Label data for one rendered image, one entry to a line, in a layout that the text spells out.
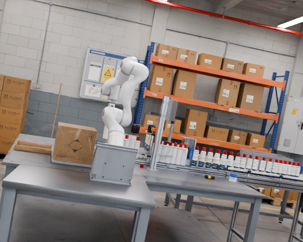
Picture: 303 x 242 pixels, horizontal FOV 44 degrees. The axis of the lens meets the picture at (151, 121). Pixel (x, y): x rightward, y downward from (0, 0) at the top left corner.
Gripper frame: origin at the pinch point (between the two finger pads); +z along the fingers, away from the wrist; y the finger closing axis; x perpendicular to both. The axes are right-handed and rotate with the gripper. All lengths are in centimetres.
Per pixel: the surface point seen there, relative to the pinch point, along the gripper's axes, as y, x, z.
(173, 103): 0, -55, -25
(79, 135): -28.5, 24.9, 13.4
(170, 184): -50, -49, 37
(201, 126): 357, -236, 7
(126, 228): 14, -37, 98
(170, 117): -2, -54, -12
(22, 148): 2, 66, 34
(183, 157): 13, -79, 24
